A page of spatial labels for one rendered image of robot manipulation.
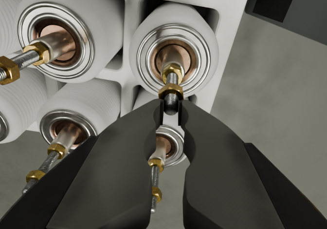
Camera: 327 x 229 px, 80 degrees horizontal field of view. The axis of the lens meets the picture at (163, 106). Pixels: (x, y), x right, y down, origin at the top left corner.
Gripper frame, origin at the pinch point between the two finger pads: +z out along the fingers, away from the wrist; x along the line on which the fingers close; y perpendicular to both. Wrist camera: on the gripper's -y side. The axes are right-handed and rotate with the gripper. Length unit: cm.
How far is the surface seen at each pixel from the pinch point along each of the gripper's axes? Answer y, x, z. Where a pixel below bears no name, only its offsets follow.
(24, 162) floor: 47, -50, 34
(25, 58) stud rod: -1.2, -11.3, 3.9
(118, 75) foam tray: 5.3, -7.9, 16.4
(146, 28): -2.5, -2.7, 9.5
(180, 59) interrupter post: -0.2, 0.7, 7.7
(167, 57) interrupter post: -0.3, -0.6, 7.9
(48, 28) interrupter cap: -2.4, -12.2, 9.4
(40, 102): 9.5, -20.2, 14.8
